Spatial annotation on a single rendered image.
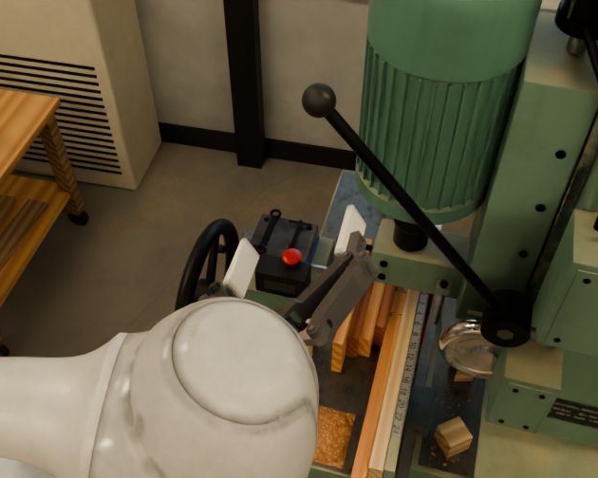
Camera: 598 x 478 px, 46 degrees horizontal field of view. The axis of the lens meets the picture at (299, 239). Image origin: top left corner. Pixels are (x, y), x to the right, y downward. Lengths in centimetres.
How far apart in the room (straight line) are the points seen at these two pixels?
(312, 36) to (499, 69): 166
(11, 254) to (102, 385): 197
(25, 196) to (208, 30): 82
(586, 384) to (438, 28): 58
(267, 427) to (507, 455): 87
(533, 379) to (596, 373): 15
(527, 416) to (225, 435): 69
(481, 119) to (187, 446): 55
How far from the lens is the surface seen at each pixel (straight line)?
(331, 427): 104
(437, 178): 84
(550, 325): 85
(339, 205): 132
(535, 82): 77
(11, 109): 229
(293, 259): 107
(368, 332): 109
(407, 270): 105
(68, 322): 236
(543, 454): 121
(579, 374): 107
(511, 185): 85
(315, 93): 71
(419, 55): 74
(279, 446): 36
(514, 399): 96
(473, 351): 100
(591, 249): 78
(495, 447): 120
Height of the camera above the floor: 185
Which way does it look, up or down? 49 degrees down
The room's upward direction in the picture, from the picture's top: straight up
